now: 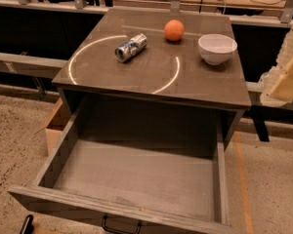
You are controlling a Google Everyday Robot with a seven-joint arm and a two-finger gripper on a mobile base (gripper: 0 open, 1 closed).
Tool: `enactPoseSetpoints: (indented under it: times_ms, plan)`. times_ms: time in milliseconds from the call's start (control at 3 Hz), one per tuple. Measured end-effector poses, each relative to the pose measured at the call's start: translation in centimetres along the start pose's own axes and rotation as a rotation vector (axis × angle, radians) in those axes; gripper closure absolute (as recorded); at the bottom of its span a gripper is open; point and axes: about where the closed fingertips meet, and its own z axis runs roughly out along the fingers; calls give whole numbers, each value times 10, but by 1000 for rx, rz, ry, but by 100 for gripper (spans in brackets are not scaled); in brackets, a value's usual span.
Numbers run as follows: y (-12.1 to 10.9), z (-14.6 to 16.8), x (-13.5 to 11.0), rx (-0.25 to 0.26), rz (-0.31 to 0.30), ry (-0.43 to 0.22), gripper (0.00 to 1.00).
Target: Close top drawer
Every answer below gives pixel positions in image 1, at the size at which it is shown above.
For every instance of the orange fruit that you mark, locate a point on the orange fruit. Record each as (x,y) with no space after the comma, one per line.
(174,30)

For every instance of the black object on floor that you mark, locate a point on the black object on floor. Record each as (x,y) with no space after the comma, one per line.
(27,227)

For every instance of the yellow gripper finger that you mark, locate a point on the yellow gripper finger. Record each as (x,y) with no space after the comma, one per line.
(278,83)

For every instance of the crushed silver soda can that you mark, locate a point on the crushed silver soda can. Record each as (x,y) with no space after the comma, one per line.
(131,48)

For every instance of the white ceramic bowl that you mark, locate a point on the white ceramic bowl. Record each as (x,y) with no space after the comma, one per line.
(216,48)

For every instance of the cardboard box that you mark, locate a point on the cardboard box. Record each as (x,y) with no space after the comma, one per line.
(54,123)

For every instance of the metal rail shelf frame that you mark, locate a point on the metal rail shelf frame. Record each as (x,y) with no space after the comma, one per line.
(31,66)

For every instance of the drawer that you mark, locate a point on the drawer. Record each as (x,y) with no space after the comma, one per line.
(134,166)

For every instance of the dark wooden cabinet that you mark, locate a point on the dark wooden cabinet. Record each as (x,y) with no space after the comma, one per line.
(171,71)

